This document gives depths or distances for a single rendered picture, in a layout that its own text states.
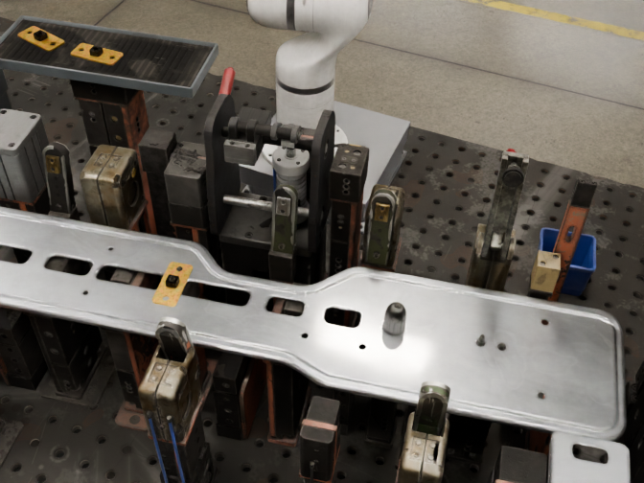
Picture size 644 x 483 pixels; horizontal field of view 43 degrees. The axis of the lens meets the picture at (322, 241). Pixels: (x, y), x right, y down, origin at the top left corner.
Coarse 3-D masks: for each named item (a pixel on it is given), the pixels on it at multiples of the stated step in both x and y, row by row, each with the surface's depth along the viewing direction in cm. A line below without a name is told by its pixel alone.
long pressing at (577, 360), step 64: (64, 256) 128; (128, 256) 128; (192, 256) 128; (128, 320) 119; (192, 320) 119; (256, 320) 119; (320, 320) 119; (448, 320) 120; (512, 320) 120; (576, 320) 120; (320, 384) 113; (384, 384) 112; (448, 384) 112; (512, 384) 112; (576, 384) 112
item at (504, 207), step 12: (504, 156) 113; (516, 156) 113; (528, 156) 113; (504, 168) 113; (516, 168) 110; (504, 180) 111; (516, 180) 111; (504, 192) 116; (516, 192) 115; (492, 204) 118; (504, 204) 118; (516, 204) 116; (492, 216) 118; (504, 216) 119; (492, 228) 119; (504, 228) 120; (504, 240) 120; (504, 252) 121
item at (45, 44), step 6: (24, 30) 142; (30, 30) 142; (36, 30) 142; (42, 30) 142; (24, 36) 141; (30, 36) 141; (36, 36) 140; (42, 36) 140; (48, 36) 141; (54, 36) 141; (30, 42) 140; (36, 42) 140; (42, 42) 140; (48, 42) 140; (54, 42) 140; (60, 42) 140; (42, 48) 139; (48, 48) 139; (54, 48) 139
